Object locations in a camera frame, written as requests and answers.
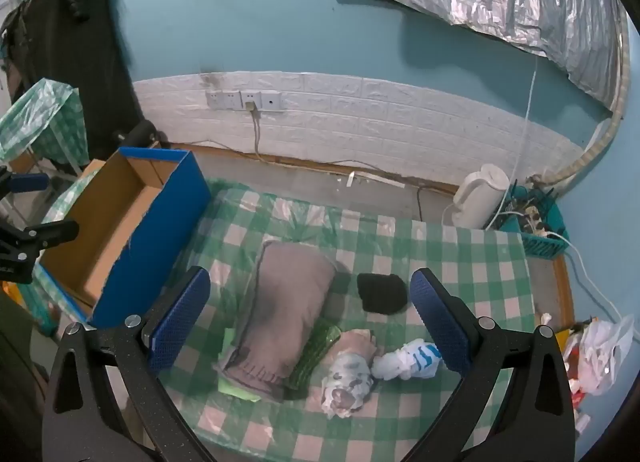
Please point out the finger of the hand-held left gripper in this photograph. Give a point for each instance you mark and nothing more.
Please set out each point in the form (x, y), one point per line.
(50, 233)
(30, 182)

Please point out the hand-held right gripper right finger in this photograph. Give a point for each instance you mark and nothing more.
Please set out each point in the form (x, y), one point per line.
(435, 317)

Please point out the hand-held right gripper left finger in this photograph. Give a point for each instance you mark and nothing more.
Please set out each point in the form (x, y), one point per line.
(185, 312)

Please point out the white blue striped sock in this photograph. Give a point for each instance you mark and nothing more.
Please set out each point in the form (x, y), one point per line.
(400, 362)

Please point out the black sock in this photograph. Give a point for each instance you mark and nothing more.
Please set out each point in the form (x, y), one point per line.
(382, 292)

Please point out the blue cardboard box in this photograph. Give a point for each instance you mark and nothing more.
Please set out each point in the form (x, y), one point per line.
(120, 222)

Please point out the pink cloth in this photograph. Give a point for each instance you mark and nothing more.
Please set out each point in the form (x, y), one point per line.
(352, 342)

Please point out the light green cloth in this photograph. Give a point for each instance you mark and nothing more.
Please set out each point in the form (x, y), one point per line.
(240, 392)

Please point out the grey towel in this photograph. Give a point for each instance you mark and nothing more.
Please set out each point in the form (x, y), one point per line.
(285, 302)

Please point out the white grey blotched sock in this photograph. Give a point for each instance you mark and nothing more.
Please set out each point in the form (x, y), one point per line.
(345, 377)

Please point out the green patterned cloth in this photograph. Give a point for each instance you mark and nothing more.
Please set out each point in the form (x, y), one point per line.
(312, 352)

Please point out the green checked plastic tablecloth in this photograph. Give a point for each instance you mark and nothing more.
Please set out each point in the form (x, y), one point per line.
(450, 252)

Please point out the green checked plastic cover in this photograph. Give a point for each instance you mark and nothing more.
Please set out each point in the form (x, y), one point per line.
(35, 112)

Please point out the white electric kettle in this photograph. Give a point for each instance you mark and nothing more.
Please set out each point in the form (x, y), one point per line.
(480, 197)

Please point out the teal plastic basket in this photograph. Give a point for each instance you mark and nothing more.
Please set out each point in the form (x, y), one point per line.
(542, 244)

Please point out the white power strip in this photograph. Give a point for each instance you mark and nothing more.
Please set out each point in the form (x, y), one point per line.
(539, 227)

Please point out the white tape strip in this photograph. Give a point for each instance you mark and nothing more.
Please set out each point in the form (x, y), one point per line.
(372, 178)

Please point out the black hanging jacket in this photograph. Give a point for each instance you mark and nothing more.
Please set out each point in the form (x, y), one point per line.
(100, 42)

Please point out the white plastic bag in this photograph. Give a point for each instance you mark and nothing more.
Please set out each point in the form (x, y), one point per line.
(600, 347)

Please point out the white wall socket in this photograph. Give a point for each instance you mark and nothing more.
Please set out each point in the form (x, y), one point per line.
(216, 99)
(248, 98)
(231, 99)

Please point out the white round port wall outlet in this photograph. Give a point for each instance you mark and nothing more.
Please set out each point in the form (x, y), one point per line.
(271, 101)

